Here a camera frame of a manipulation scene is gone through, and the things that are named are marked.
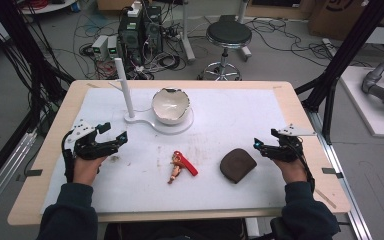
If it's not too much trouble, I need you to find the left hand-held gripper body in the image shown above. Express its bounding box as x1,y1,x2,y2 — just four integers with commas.
64,119,121,161

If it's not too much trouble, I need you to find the white table mat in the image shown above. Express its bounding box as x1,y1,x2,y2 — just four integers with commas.
41,86,290,215

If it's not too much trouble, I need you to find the white stand with pole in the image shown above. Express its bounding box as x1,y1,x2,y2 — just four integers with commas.
113,57,195,136

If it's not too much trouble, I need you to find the brown tape strip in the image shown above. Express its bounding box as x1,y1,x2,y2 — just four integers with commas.
314,187,338,210

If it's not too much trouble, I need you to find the red toy figure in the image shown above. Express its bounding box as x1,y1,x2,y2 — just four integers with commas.
167,150,200,185

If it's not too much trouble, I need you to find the tangle of floor cables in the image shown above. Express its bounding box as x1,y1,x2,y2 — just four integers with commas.
73,13,374,81

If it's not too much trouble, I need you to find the brown rock-like object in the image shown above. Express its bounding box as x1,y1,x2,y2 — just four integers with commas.
219,147,258,185

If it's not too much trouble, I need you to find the person's left hand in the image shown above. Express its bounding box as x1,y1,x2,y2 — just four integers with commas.
72,155,108,187

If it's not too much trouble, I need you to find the white platform board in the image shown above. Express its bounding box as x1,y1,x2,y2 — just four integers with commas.
339,65,384,139

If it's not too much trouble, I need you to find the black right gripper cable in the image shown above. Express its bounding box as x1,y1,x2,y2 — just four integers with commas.
298,138,316,194

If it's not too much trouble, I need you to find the person's right hand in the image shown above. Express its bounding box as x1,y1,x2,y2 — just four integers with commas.
272,157,308,185

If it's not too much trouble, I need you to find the grey tape piece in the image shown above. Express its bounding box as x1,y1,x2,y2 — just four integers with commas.
24,168,44,178
321,167,345,180

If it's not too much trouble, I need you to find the white eggshell-shaped bowl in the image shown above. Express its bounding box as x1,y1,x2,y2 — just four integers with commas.
151,86,191,126

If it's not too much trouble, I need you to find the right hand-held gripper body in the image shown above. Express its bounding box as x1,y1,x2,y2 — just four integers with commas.
263,123,317,164

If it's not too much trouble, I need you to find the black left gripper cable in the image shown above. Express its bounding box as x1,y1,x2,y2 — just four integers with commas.
61,129,76,184

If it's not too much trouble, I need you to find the grey power supply unit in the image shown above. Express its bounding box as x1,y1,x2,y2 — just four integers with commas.
91,34,110,62
107,35,120,60

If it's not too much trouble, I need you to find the black computer tower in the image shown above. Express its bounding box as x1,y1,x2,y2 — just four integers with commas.
117,13,145,67
142,4,164,56

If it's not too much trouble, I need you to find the white power strip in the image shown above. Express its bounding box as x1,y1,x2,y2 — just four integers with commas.
127,1,144,19

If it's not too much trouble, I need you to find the aluminium rail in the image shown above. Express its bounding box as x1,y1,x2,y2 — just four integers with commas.
0,129,38,222
307,109,375,240

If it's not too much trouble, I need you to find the person's lap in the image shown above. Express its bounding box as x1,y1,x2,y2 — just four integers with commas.
104,217,248,240

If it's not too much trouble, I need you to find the black metal frame post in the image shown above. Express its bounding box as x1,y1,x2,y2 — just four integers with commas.
0,0,76,198
294,0,384,145

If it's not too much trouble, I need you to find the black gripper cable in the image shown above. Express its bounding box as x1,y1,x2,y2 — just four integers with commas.
61,129,76,184
298,138,316,194

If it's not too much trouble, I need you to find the white desk leg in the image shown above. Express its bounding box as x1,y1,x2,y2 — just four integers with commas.
179,0,197,63
235,0,253,62

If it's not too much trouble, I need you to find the black round stool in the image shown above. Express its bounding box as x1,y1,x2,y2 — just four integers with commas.
197,19,253,82

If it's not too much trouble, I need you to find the cardboard box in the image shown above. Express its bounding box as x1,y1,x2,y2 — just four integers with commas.
307,0,384,42

